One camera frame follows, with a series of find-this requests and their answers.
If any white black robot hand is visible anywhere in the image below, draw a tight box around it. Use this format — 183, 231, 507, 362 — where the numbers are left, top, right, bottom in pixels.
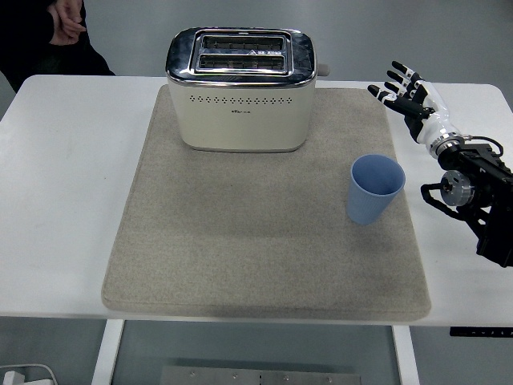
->
367, 60, 462, 156

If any light blue ribbed cup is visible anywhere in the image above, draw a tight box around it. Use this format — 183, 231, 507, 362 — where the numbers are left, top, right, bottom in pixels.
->
345, 154, 406, 226

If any cream two-slot toaster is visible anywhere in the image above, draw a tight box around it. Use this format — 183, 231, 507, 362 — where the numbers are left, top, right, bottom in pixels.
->
164, 26, 333, 154

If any black table control panel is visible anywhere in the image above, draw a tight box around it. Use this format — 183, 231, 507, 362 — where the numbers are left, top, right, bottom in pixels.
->
449, 326, 513, 338

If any beige felt table mat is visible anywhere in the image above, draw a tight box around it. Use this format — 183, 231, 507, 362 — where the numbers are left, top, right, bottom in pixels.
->
99, 84, 433, 322

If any white table leg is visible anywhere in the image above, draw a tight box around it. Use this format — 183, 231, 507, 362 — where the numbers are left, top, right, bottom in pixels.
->
90, 319, 126, 385
391, 325, 421, 385

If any grey metal plate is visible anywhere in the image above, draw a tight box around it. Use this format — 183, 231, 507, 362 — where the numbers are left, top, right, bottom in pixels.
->
160, 365, 364, 385

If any person's hand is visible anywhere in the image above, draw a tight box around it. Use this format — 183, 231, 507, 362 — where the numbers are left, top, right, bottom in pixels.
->
47, 0, 87, 47

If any person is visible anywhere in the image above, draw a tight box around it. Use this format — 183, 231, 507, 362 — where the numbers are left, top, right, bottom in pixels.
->
0, 0, 117, 94

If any white power box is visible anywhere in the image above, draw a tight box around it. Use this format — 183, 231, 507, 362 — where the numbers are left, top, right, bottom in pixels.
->
0, 363, 59, 385

